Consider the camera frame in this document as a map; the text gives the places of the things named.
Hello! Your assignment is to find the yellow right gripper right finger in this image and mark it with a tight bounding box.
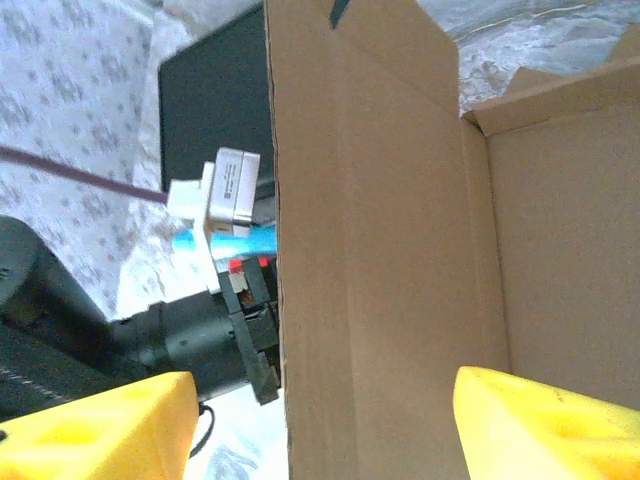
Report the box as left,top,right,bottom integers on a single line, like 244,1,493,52
452,366,640,480

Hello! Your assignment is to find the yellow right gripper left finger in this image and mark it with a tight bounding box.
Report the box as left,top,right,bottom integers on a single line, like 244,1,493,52
0,371,200,480

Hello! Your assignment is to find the brown cardboard box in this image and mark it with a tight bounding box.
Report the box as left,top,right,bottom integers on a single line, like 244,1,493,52
263,0,640,480

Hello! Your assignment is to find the teal marker pen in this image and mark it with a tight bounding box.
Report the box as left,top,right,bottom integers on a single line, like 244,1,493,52
172,223,278,257

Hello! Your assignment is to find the black case with metal latches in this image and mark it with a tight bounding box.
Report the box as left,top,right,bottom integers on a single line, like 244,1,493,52
158,3,277,201

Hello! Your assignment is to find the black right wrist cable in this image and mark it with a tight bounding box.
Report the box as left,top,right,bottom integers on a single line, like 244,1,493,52
188,401,217,459

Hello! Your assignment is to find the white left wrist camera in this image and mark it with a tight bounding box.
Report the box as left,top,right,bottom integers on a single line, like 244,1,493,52
167,147,262,296

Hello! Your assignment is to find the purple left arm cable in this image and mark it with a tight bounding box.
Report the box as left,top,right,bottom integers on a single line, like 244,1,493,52
0,144,170,205

